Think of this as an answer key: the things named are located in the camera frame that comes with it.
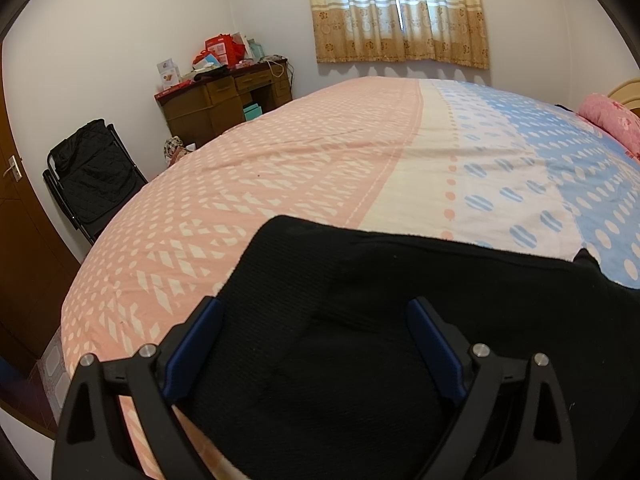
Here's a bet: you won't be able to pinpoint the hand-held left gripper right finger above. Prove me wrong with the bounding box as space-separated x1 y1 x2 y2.
405 297 581 480

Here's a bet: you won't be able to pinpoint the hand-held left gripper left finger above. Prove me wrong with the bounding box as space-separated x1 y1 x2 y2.
50 296 225 480

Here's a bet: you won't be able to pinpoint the black pants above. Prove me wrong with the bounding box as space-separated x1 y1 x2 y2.
172 215 640 480

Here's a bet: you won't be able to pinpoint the brown wooden door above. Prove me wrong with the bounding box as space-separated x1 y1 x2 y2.
0 40 81 441

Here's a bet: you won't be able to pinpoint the black folding chair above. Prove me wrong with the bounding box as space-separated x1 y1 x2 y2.
42 119 149 246

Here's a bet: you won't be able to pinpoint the checkered bag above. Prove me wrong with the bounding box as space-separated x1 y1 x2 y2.
164 136 187 167

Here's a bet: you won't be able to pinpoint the pink and blue dotted bedsheet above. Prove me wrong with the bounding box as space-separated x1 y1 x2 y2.
60 76 640 480

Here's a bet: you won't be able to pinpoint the brown wooden desk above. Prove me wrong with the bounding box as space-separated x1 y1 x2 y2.
154 57 293 150

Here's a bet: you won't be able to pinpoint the white printed box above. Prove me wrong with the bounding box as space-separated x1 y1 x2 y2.
156 57 180 86

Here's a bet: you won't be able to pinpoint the pink floral pillow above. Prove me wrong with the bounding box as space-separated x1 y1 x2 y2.
577 92 640 161

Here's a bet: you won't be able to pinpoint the red gift bags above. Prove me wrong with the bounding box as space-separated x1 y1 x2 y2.
192 34 247 68

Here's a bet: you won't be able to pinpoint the cream wooden headboard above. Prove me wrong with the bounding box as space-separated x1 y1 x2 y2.
607 77 640 111

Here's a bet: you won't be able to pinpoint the beige patterned window curtain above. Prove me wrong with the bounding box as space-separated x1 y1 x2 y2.
304 0 491 71

